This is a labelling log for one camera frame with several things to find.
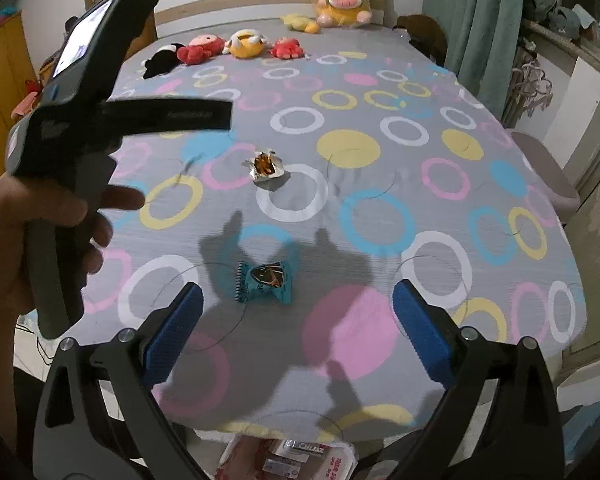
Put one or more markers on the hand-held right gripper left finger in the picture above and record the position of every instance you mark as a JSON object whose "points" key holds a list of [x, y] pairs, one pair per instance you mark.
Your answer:
{"points": [[172, 332]]}

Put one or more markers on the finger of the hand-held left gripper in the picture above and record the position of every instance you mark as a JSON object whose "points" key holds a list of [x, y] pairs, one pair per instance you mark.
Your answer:
{"points": [[180, 115]]}

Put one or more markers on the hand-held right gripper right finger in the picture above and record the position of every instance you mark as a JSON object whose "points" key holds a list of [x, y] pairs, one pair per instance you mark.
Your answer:
{"points": [[425, 335]]}

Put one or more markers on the foil wrapper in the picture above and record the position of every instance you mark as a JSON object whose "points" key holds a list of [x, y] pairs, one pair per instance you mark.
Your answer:
{"points": [[264, 167]]}

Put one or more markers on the teal snack packet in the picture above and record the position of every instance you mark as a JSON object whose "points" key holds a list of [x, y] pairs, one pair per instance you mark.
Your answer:
{"points": [[262, 280]]}

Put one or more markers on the white red plastic bag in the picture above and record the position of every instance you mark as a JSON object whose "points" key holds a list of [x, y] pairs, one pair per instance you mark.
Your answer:
{"points": [[285, 460]]}

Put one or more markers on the person's left hand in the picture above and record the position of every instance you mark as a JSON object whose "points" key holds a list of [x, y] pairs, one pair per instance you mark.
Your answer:
{"points": [[5, 250]]}

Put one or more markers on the pink cloth on chair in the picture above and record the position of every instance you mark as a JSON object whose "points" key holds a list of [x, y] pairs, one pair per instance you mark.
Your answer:
{"points": [[27, 100]]}

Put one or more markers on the black white plush toy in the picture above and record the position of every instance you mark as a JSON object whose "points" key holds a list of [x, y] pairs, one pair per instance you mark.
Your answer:
{"points": [[160, 59]]}

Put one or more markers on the red round plush toy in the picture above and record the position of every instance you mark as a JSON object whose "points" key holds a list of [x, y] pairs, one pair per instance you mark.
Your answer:
{"points": [[200, 49]]}

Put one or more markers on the wooden wardrobe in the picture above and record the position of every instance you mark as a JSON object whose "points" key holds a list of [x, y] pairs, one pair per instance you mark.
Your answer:
{"points": [[0, 75]]}

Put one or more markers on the yellow bee plush toy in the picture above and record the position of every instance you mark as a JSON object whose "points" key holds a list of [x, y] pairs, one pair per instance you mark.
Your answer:
{"points": [[247, 42]]}

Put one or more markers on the pink blue bag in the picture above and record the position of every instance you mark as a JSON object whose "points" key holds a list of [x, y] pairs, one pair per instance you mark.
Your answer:
{"points": [[0, 16]]}

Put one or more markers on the small red crab plush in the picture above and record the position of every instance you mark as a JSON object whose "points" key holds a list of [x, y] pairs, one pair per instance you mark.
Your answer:
{"points": [[286, 48]]}

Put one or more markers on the grey bedsheet with coloured rings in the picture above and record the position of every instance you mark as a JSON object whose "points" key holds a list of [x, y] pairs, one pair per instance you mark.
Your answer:
{"points": [[360, 210]]}

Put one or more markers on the yellow green duck plush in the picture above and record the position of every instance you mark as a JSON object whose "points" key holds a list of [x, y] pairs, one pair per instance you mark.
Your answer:
{"points": [[300, 22]]}

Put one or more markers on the grey plastic stool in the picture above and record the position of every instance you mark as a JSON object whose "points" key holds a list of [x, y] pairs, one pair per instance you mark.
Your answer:
{"points": [[545, 170]]}

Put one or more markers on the brown plush toy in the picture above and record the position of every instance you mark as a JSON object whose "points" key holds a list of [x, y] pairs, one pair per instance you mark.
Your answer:
{"points": [[422, 35]]}

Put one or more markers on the bundle of clothes hangers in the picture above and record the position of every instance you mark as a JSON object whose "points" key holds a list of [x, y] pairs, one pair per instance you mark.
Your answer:
{"points": [[530, 90]]}

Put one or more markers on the green patterned curtain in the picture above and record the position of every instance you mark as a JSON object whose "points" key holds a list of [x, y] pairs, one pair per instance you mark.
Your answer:
{"points": [[475, 25]]}

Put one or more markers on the pile of clothes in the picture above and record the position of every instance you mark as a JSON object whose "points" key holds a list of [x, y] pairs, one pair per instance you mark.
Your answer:
{"points": [[555, 15]]}

